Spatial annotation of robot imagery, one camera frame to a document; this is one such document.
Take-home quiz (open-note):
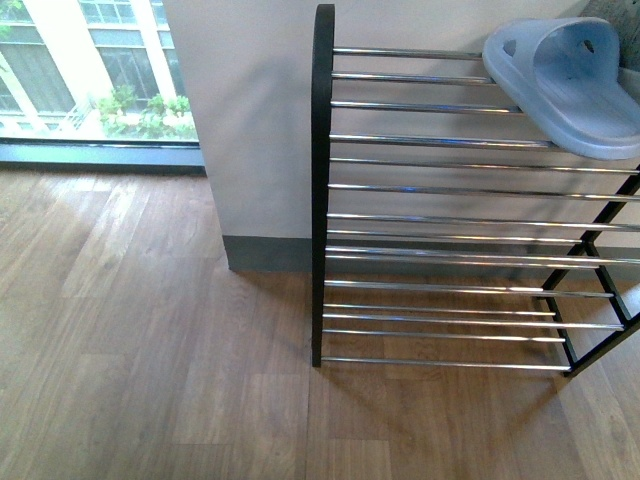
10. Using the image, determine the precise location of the grey knit sneaker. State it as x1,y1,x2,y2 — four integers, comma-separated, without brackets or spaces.
580,0,639,72

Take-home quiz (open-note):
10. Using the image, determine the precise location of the black metal shoe rack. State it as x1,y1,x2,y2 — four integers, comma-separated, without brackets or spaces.
311,4,639,376

